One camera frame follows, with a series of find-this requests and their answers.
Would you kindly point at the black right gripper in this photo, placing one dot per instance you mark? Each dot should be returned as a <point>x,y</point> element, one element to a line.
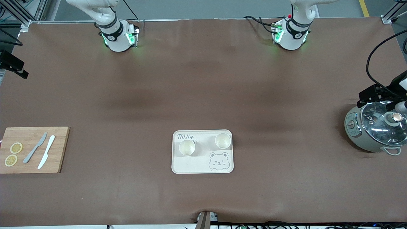
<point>6,59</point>

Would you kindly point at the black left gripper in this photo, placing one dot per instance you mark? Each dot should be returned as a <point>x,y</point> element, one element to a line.
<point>386,90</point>

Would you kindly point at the white plastic cup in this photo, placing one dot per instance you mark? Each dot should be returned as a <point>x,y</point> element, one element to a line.
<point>223,141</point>
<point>187,148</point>

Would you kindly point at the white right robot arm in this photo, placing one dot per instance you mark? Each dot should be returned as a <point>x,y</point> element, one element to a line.
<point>116,41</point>

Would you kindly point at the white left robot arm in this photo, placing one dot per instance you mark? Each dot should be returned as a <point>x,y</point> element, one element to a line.
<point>292,39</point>

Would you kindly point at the glass pot lid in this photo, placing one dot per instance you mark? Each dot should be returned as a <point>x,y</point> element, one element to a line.
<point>378,122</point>

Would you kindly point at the grey-green electric cooking pot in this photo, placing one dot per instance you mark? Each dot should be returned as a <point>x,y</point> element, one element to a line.
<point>357,133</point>

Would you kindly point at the yellow lemon slice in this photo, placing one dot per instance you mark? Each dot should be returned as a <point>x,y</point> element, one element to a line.
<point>11,160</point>
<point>16,148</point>

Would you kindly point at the grey plastic knife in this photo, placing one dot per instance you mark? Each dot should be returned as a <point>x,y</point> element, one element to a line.
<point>34,149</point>

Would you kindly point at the white plastic knife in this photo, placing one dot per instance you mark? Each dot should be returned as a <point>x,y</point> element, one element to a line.
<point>46,152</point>

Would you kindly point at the bamboo cutting board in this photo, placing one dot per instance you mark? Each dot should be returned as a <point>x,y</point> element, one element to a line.
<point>60,149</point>

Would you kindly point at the white bear print tray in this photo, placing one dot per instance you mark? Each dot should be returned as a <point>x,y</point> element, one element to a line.
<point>203,162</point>

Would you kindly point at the aluminium frame profile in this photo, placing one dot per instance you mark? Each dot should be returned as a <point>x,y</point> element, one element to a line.
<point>19,14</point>
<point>392,12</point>

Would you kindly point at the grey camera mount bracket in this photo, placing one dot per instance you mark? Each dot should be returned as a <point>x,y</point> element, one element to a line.
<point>206,220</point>

